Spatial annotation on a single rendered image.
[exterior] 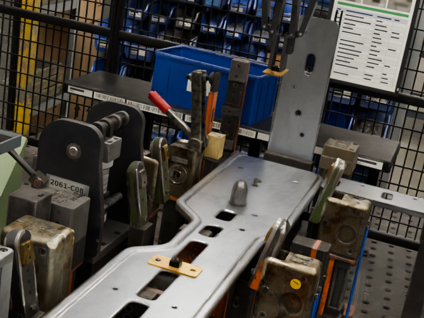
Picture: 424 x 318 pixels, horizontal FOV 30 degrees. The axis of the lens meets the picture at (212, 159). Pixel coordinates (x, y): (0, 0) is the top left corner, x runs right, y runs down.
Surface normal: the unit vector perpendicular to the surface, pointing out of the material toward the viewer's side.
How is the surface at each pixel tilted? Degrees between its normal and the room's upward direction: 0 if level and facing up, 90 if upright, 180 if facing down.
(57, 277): 90
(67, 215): 90
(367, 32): 90
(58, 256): 90
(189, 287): 0
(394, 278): 0
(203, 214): 0
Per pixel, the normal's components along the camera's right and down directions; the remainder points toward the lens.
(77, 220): 0.94, 0.24
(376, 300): 0.15, -0.94
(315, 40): -0.33, 0.25
